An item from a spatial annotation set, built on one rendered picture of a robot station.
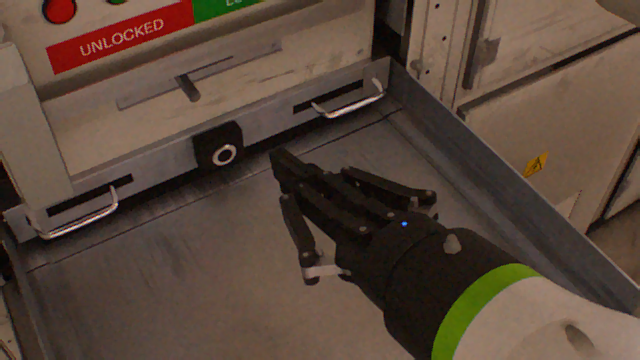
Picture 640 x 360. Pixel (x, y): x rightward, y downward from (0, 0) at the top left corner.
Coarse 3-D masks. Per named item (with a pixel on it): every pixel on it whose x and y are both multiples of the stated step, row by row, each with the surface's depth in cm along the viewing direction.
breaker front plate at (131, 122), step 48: (0, 0) 56; (96, 0) 62; (144, 0) 65; (288, 0) 75; (144, 48) 69; (288, 48) 80; (336, 48) 84; (48, 96) 66; (144, 96) 73; (240, 96) 81; (96, 144) 73; (144, 144) 77
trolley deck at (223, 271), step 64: (384, 128) 91; (256, 192) 83; (448, 192) 83; (128, 256) 76; (192, 256) 76; (256, 256) 76; (128, 320) 70; (192, 320) 71; (256, 320) 71; (320, 320) 71
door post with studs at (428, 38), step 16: (416, 0) 81; (432, 0) 82; (448, 0) 83; (416, 16) 83; (432, 16) 84; (448, 16) 85; (416, 32) 85; (432, 32) 86; (448, 32) 88; (416, 48) 87; (432, 48) 88; (416, 64) 88; (432, 64) 90; (432, 80) 93
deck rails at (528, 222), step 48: (432, 96) 85; (432, 144) 88; (480, 144) 80; (480, 192) 82; (528, 192) 75; (528, 240) 77; (576, 240) 71; (48, 288) 73; (576, 288) 73; (624, 288) 67; (48, 336) 68
